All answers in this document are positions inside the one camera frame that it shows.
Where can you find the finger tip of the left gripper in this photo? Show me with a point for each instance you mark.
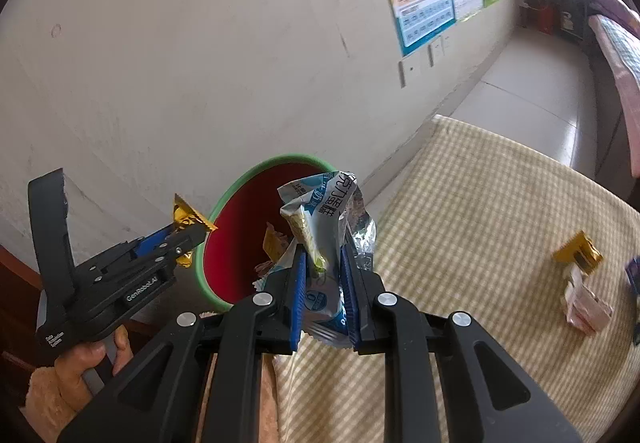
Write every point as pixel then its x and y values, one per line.
pixel 158 247

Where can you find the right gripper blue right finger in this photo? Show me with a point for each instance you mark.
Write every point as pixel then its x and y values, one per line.
pixel 446 378

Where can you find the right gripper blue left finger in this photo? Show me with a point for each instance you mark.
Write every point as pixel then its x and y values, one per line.
pixel 270 322

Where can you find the gold foil wrapper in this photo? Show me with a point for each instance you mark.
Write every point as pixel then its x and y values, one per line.
pixel 192 224

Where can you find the light blue foil bag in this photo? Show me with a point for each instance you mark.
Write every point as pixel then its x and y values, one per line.
pixel 327 217

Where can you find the white pink paper scrap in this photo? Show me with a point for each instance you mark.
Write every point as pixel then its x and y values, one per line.
pixel 582 308

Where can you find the yellow brown snack wrapper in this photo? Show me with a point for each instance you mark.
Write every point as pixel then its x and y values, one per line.
pixel 581 251

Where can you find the blue foil snack wrapper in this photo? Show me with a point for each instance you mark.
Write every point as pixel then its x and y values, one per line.
pixel 632 270

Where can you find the green red trash bin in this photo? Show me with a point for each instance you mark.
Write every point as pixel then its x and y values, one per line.
pixel 225 263

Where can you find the person left hand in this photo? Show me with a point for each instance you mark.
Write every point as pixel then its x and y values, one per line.
pixel 70 367

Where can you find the orange plush towel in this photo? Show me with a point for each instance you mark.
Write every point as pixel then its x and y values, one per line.
pixel 55 396

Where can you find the beige checkered table cloth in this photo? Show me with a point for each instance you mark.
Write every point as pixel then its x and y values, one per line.
pixel 475 227

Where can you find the red container on floor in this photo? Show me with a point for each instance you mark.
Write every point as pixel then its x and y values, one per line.
pixel 545 19

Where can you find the bed with plaid quilt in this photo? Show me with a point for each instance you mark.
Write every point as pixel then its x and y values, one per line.
pixel 621 50

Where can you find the purple pillow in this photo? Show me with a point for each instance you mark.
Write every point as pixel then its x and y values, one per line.
pixel 618 11

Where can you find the white wall switch plate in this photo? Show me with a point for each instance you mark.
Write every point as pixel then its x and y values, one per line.
pixel 410 70

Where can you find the white wall socket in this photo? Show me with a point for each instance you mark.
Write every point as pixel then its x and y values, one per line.
pixel 436 50

